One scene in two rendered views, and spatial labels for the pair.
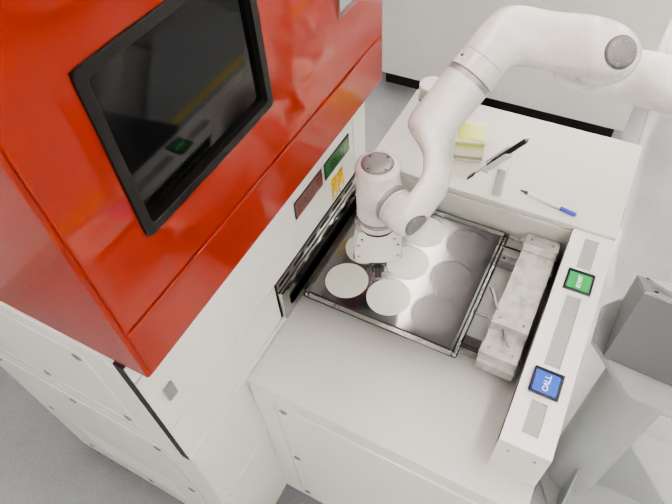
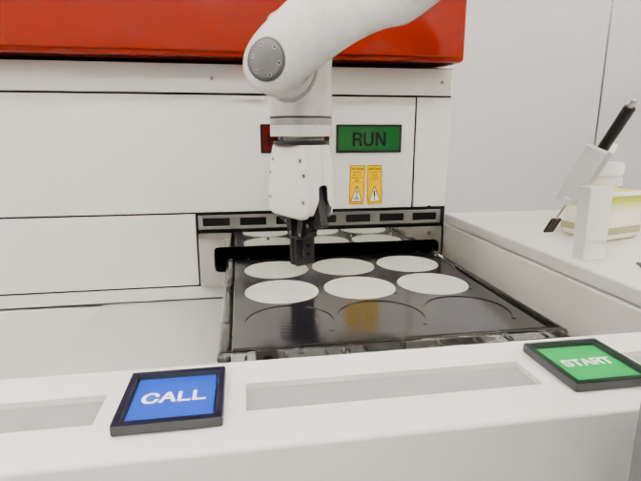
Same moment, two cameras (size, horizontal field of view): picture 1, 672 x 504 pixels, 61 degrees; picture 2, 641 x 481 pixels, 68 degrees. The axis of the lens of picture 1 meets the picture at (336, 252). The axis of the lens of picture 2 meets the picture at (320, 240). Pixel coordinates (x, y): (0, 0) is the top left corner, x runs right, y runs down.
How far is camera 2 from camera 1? 1.12 m
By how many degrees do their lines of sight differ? 55
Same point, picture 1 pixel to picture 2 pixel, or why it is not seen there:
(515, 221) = (594, 313)
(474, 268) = (434, 324)
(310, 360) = (158, 324)
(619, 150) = not seen: outside the picture
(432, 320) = (277, 324)
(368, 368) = (174, 359)
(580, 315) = (487, 395)
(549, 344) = (320, 376)
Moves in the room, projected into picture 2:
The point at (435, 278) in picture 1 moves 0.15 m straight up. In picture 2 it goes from (362, 306) to (364, 185)
